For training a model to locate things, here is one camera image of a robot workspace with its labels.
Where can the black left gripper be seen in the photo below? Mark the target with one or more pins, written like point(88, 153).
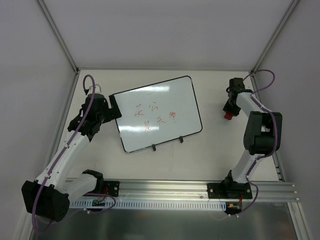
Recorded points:
point(110, 110)

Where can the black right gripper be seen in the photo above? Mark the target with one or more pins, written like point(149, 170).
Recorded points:
point(230, 108)

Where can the red bone-shaped eraser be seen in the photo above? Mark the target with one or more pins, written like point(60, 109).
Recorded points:
point(228, 116)

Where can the white whiteboard black frame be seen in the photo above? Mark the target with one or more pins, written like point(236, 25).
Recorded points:
point(157, 113)

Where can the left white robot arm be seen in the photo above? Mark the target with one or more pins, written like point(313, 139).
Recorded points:
point(49, 195)

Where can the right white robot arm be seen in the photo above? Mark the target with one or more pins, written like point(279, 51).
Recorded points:
point(252, 148)

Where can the small green circuit board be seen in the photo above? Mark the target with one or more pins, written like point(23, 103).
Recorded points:
point(98, 203)

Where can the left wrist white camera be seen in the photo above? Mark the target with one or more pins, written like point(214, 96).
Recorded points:
point(96, 89)

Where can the left table edge aluminium rail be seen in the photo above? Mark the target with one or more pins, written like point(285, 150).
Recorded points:
point(62, 120)

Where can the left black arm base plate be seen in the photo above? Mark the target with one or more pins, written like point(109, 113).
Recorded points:
point(111, 187)

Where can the front aluminium rail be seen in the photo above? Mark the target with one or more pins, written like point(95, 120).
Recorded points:
point(193, 190)

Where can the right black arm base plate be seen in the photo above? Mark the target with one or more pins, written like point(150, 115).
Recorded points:
point(217, 191)

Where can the white slotted cable duct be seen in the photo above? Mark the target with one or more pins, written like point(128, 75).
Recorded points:
point(134, 204)

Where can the right corner aluminium post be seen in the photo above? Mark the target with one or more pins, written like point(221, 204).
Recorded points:
point(275, 34)

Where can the corner aluminium post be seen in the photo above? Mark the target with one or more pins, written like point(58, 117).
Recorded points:
point(57, 34)
point(275, 34)

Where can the left corner aluminium post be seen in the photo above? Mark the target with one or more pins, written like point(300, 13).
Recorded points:
point(57, 34)

